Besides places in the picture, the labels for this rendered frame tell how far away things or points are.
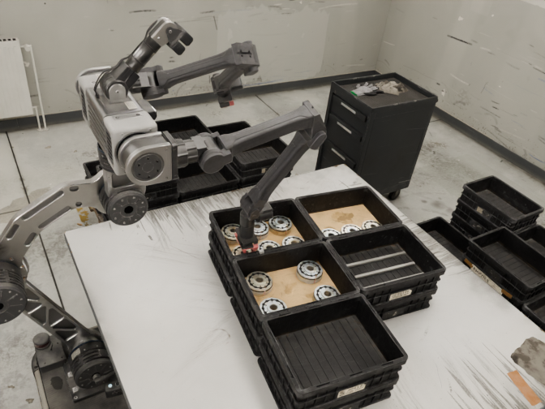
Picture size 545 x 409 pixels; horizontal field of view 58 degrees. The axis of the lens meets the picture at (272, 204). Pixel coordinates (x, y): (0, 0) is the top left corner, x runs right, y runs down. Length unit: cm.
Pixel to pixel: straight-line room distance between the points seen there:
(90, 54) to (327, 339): 345
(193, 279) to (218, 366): 44
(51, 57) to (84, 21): 40
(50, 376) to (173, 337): 73
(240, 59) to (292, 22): 358
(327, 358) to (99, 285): 96
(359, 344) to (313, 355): 18
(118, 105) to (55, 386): 133
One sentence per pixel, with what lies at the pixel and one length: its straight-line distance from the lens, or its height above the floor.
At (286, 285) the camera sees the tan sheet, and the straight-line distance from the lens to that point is 195.
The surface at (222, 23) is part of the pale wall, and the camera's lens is 494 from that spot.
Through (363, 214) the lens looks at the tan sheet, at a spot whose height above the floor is 83.
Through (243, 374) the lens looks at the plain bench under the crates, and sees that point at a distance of 184.
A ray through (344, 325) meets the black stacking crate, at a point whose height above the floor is 83.
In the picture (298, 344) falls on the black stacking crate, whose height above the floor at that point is 83.
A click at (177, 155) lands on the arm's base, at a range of 142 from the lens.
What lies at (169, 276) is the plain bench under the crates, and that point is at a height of 70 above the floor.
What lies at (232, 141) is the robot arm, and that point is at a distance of 151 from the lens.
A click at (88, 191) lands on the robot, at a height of 116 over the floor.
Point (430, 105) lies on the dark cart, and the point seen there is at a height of 84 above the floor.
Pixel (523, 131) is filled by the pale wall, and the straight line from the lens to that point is 509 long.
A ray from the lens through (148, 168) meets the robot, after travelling 141.
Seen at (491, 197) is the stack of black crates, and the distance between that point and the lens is 353.
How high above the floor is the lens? 222
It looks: 36 degrees down
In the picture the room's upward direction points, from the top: 8 degrees clockwise
